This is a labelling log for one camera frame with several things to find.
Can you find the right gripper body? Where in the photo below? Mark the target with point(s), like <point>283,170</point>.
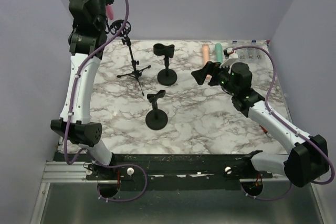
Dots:
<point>222,77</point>

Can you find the pink microphone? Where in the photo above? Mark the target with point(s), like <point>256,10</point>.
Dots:
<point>109,12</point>

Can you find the beige microphone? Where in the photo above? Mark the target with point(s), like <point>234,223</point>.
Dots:
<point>205,52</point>

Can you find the green microphone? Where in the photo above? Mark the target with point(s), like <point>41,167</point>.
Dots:
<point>219,52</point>

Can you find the tripod mic stand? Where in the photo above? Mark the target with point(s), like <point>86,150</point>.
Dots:
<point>124,34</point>

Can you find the tall round-base mic stand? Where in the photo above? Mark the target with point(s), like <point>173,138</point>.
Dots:
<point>166,76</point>

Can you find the short round-base mic stand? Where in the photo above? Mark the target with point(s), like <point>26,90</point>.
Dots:
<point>156,119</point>

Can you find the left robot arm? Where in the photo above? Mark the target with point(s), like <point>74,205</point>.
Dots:
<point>85,41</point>

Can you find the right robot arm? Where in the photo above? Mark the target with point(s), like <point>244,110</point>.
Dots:
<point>306,155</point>

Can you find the clear plastic parts box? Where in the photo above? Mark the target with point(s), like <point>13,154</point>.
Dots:
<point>249,55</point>

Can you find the red adjustable wrench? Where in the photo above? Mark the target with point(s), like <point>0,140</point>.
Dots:
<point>266,132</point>

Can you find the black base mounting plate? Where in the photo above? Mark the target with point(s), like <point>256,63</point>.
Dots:
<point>134,172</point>

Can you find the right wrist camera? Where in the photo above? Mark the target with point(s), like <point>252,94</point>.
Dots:
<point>230,56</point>

